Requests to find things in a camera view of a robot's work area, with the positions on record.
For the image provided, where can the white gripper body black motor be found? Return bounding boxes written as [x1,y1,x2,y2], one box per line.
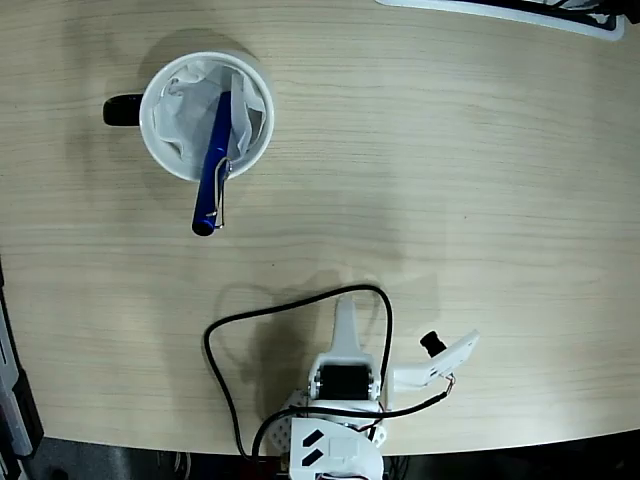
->
[307,354,385,404]

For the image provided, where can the blue pen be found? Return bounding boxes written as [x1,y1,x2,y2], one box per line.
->
[191,90,235,237]

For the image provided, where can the white perforated arm base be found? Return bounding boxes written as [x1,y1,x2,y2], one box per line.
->
[268,388,389,451]

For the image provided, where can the crumpled white tissue paper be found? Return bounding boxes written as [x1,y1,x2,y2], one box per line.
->
[152,62,269,169]

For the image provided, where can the white flat device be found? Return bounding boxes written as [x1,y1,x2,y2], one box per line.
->
[374,0,626,42]

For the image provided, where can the black camera cable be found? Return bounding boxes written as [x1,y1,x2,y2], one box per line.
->
[203,284,459,461]

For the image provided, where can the white mug black handle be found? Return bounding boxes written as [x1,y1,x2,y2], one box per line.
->
[102,49,276,184]

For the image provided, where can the grey metal rail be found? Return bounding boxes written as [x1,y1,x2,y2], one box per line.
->
[0,309,35,459]

